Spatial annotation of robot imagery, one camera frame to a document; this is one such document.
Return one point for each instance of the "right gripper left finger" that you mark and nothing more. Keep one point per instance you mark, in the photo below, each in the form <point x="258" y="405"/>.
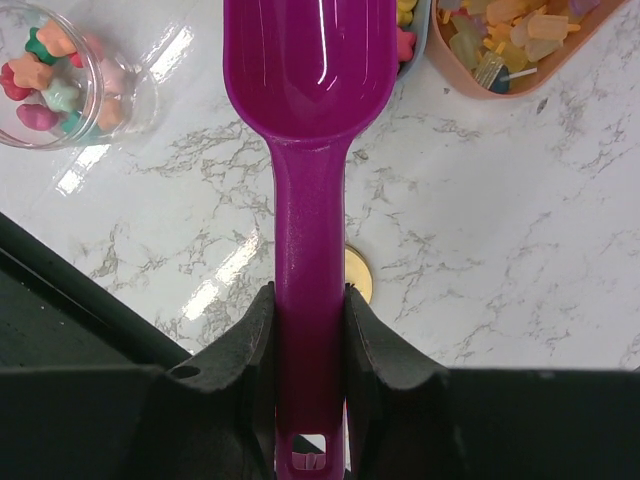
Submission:
<point x="213" y="416"/>

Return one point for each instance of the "gold round jar lid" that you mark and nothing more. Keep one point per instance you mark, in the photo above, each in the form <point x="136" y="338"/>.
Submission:
<point x="358" y="273"/>

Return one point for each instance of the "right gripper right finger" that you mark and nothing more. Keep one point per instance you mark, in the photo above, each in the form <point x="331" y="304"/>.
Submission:
<point x="394" y="401"/>

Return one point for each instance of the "blue tray of pastel candies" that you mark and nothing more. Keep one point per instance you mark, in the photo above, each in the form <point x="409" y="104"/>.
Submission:
<point x="412" y="19"/>

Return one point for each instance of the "magenta plastic scoop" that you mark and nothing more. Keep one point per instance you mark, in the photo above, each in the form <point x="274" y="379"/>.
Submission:
<point x="309" y="77"/>

